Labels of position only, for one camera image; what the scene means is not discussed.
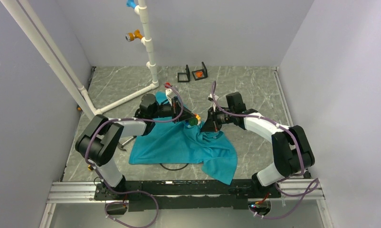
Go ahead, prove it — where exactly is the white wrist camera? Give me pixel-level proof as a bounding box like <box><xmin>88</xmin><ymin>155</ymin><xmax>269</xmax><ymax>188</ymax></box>
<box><xmin>164</xmin><ymin>83</ymin><xmax>176</xmax><ymax>105</ymax></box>
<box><xmin>208</xmin><ymin>94</ymin><xmax>217</xmax><ymax>111</ymax></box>

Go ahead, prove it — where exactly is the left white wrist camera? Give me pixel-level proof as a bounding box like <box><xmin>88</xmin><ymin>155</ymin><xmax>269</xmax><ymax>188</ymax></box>
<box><xmin>164</xmin><ymin>83</ymin><xmax>176</xmax><ymax>105</ymax></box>

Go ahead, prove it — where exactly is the black coiled cable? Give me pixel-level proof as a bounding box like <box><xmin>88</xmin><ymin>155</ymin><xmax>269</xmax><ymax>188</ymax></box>
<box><xmin>159</xmin><ymin>163</ymin><xmax>189</xmax><ymax>171</ymax></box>

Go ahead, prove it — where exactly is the aluminium rail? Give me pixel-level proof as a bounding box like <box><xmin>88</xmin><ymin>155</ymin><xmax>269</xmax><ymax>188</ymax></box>
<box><xmin>46</xmin><ymin>179</ymin><xmax>325</xmax><ymax>204</ymax></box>

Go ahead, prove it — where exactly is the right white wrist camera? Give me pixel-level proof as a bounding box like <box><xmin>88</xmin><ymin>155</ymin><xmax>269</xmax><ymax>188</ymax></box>
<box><xmin>208</xmin><ymin>94</ymin><xmax>217</xmax><ymax>111</ymax></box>

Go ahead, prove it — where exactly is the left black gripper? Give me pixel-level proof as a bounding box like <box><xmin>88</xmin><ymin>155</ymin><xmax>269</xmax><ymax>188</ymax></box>
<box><xmin>151</xmin><ymin>97</ymin><xmax>195</xmax><ymax>124</ymax></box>

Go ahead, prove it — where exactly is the blue fitting on pipe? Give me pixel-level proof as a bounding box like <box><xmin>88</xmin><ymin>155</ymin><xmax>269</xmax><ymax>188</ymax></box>
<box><xmin>126</xmin><ymin>0</ymin><xmax>137</xmax><ymax>9</ymax></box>

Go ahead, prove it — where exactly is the colourful flower plush patch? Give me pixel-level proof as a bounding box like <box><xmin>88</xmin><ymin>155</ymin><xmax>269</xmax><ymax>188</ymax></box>
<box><xmin>186</xmin><ymin>114</ymin><xmax>201</xmax><ymax>126</ymax></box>

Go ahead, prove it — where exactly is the orange flashlight on pipe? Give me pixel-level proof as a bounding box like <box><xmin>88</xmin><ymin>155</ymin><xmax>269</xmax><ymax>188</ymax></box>
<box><xmin>125</xmin><ymin>29</ymin><xmax>143</xmax><ymax>42</ymax></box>

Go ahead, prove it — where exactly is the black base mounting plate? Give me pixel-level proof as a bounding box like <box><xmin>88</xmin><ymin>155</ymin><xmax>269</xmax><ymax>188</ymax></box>
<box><xmin>94</xmin><ymin>179</ymin><xmax>281</xmax><ymax>212</ymax></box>

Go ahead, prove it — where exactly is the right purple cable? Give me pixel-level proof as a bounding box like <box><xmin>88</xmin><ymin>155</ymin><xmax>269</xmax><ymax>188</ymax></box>
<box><xmin>210</xmin><ymin>81</ymin><xmax>320</xmax><ymax>220</ymax></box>

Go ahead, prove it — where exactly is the black square frame holder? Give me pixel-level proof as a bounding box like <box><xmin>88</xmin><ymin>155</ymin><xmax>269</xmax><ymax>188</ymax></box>
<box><xmin>191</xmin><ymin>62</ymin><xmax>208</xmax><ymax>81</ymax></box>

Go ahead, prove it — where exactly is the teal t-shirt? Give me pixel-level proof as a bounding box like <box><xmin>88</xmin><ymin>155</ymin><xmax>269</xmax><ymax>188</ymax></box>
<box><xmin>129</xmin><ymin>92</ymin><xmax>238</xmax><ymax>185</ymax></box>

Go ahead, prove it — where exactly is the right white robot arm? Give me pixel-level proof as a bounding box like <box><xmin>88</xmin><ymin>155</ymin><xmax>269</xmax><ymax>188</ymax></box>
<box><xmin>201</xmin><ymin>92</ymin><xmax>315</xmax><ymax>197</ymax></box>

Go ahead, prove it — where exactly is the white PVC pipe stand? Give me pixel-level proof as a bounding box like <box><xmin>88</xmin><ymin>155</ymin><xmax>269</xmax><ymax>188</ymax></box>
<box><xmin>1</xmin><ymin>0</ymin><xmax>159</xmax><ymax>119</ymax></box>

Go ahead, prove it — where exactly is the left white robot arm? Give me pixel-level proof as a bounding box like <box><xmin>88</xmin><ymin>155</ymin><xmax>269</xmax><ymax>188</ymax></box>
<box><xmin>75</xmin><ymin>94</ymin><xmax>200</xmax><ymax>200</ymax></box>

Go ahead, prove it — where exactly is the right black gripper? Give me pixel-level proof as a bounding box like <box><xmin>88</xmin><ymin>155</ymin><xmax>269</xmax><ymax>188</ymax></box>
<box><xmin>200</xmin><ymin>106</ymin><xmax>235</xmax><ymax>132</ymax></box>

